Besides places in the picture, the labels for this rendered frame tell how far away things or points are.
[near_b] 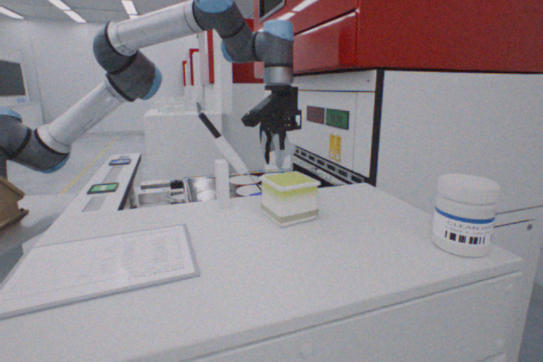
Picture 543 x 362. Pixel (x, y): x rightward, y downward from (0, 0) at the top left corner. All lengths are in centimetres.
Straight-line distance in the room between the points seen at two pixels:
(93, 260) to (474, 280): 47
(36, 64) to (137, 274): 883
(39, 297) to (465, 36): 92
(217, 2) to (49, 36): 846
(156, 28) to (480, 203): 75
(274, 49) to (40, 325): 65
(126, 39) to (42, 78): 823
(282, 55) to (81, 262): 58
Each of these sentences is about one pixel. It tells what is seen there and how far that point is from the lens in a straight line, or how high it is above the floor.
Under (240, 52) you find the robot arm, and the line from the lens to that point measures 82.
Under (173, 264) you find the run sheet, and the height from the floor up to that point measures 97.
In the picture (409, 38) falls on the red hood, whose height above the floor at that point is 129.
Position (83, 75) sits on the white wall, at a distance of 891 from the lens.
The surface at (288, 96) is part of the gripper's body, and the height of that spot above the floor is 116.
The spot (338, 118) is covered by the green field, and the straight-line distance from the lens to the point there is 83.
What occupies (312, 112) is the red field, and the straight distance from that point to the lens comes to 97.
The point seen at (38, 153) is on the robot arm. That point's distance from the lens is 119.
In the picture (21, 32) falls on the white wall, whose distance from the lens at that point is 929.
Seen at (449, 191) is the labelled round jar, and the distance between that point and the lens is 46.
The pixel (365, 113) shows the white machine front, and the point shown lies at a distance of 74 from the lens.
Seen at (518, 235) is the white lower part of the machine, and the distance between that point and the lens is 124.
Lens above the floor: 118
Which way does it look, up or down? 13 degrees down
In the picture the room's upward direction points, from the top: straight up
